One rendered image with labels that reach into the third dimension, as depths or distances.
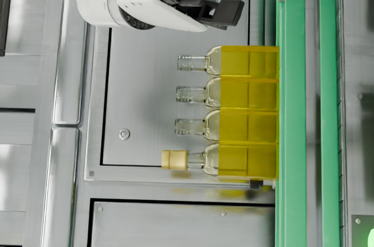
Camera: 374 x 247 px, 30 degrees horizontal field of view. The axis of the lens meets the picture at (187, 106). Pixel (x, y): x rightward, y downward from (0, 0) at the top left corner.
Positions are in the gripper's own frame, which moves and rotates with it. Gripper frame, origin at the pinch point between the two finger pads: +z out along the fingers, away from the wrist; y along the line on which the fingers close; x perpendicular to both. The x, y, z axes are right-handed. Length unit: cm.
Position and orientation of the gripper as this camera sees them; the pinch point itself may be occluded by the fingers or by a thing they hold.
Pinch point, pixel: (212, 3)
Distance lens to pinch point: 82.2
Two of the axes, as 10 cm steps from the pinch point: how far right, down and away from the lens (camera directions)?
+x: -3.4, 9.3, -1.0
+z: 5.8, 1.3, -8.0
